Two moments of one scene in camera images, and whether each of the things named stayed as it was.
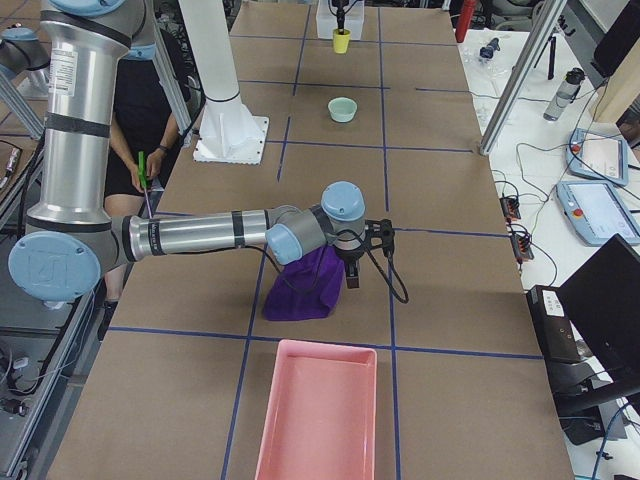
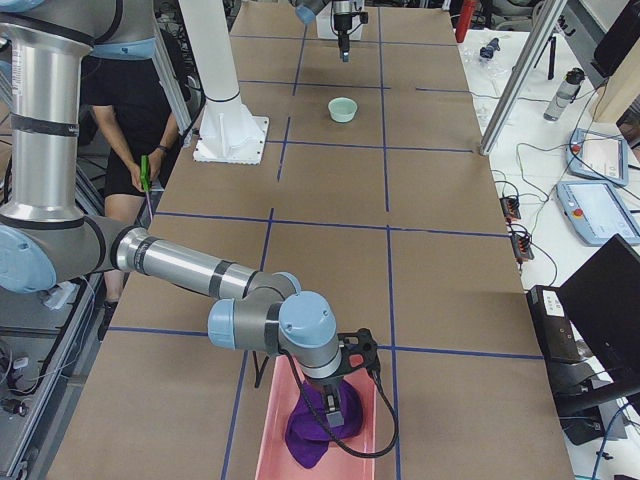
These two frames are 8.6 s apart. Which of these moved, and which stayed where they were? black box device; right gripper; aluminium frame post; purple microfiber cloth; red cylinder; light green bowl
Moved: right gripper; purple microfiber cloth
Stayed: aluminium frame post; black box device; light green bowl; red cylinder
